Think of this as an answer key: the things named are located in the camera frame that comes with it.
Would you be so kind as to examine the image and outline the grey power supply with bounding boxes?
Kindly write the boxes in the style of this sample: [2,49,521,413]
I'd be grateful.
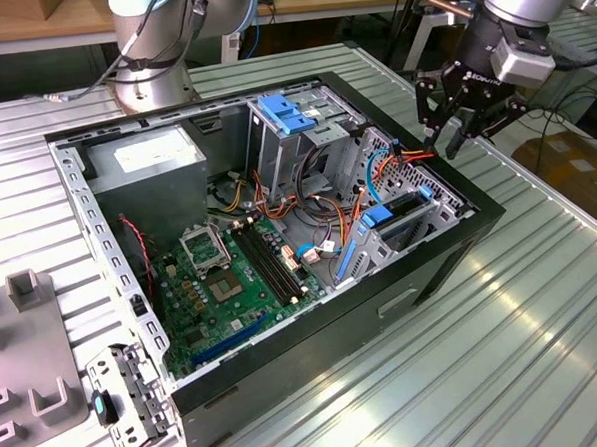
[81,121,214,256]

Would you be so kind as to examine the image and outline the thick black cable bundle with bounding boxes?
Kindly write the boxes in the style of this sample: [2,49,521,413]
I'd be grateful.
[293,143,338,205]

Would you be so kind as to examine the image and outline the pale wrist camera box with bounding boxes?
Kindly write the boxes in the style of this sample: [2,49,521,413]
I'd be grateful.
[488,32,558,92]

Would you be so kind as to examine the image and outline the orange red power wire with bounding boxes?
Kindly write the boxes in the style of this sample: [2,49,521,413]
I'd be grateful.
[337,143,444,247]

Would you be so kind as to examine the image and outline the blue plastic drive latch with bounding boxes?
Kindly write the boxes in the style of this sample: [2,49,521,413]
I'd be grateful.
[257,91,320,139]

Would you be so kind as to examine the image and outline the green motherboard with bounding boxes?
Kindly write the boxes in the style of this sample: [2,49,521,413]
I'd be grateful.
[150,211,335,382]

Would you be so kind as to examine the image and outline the grey optical drive cage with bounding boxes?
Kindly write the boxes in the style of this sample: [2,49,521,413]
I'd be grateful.
[243,82,373,207]

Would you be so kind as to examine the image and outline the orange yellow wire bundle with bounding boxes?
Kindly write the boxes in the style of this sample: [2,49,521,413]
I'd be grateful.
[218,164,363,249]

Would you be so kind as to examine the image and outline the CPU socket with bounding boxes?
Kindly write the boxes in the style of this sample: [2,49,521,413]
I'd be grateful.
[206,269,248,305]

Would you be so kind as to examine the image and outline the black PC case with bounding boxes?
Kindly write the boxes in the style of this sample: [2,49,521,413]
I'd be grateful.
[40,62,520,447]

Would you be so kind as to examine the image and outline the grey parts rack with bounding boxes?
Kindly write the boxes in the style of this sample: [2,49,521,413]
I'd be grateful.
[0,264,94,447]

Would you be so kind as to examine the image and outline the wooden desk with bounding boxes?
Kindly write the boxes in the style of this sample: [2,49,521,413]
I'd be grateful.
[0,0,492,100]

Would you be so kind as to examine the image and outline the grey metal disk bay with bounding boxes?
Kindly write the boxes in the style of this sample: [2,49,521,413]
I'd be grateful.
[326,184,466,291]

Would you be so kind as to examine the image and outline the silver slot retention bracket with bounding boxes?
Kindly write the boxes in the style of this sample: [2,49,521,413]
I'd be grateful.
[84,339,180,447]

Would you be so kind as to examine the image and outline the blue expansion slot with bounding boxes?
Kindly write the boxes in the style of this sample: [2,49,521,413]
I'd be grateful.
[189,317,267,368]

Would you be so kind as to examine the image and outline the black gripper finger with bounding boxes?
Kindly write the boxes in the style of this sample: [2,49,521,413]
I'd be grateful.
[441,90,532,161]
[412,63,460,147]

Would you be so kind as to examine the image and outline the blue data wire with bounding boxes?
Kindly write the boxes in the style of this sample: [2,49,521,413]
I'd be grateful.
[363,146,404,206]

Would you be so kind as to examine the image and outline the metal socket cover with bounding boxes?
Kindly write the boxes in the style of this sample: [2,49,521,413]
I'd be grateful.
[179,224,232,279]

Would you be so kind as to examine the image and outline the black stand pole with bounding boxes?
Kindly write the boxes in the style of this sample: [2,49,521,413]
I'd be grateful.
[381,0,452,75]

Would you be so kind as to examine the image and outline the large brown cardboard box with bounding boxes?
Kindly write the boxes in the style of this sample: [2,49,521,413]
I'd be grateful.
[511,130,597,233]

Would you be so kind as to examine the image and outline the black RAM slot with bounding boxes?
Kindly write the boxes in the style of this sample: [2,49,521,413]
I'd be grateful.
[245,218,309,304]
[231,223,297,312]

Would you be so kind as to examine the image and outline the thin robot cable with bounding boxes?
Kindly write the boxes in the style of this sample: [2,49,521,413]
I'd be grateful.
[35,0,216,106]

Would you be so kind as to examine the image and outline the hard disk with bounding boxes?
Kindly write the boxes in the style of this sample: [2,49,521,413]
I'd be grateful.
[329,185,437,283]

